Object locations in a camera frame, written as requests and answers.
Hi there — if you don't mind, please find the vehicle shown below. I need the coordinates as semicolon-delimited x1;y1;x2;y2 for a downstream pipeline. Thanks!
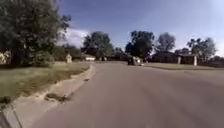
126;55;144;67

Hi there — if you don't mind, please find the small white building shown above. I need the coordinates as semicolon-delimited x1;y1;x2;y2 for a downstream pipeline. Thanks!
83;54;97;62

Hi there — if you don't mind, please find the broad dark tree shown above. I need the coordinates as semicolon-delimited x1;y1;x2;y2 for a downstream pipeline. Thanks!
81;31;115;61
186;36;218;63
125;30;156;61

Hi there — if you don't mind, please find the grey asphalt road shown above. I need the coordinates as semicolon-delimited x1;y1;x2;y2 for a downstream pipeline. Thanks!
31;61;224;128

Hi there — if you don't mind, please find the pale short pillar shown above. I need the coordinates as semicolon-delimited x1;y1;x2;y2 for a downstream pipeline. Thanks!
65;53;73;64

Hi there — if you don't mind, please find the small dark tree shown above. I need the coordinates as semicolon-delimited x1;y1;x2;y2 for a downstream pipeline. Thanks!
154;32;177;54

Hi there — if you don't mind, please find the dark building with pale posts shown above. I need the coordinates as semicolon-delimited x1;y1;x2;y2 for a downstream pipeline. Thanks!
149;50;199;66

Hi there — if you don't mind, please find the dark debris pile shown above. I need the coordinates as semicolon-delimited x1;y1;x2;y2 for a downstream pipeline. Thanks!
44;92;73;103

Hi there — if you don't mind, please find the grass verge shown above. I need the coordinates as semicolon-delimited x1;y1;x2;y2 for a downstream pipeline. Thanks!
142;62;224;71

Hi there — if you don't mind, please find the green bush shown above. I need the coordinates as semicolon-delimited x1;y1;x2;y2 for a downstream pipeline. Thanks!
31;50;55;68

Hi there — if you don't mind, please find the grass lawn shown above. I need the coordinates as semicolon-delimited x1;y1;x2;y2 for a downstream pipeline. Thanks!
0;61;91;102

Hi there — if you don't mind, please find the pale concrete kerb gutter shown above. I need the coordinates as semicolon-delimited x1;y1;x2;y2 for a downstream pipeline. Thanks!
0;64;97;128

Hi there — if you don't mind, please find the large leafy tree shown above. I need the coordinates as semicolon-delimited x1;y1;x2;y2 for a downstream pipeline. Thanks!
0;0;72;68

